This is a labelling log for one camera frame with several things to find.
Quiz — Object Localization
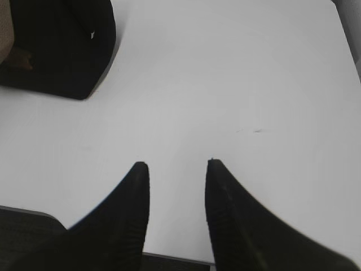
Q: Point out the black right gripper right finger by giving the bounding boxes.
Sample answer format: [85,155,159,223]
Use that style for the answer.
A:
[205,159,358,270]

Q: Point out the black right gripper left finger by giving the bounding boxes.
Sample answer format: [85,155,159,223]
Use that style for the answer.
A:
[67,161,149,270]

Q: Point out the dark chair seat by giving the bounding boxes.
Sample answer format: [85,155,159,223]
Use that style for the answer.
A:
[1,206,67,270]

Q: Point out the black tote bag tan handles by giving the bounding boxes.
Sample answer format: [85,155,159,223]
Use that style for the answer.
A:
[1,1,116,100]

